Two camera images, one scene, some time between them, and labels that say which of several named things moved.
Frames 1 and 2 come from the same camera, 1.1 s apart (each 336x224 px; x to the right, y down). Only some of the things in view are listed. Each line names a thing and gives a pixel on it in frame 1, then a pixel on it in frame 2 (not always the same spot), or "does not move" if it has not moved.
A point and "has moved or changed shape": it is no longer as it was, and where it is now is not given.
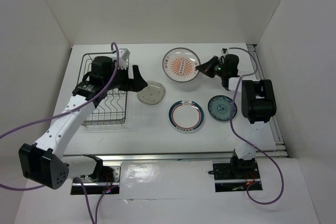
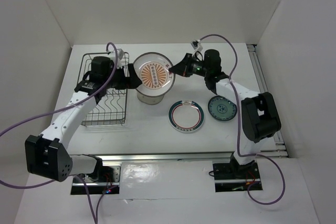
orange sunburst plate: x=179 y=64 has moved or changed shape
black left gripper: x=135 y=85 does not move
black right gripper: x=207 y=67 to x=182 y=68
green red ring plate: x=186 y=116 does not move
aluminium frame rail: x=282 y=152 does not move
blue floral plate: x=220 y=108 does not move
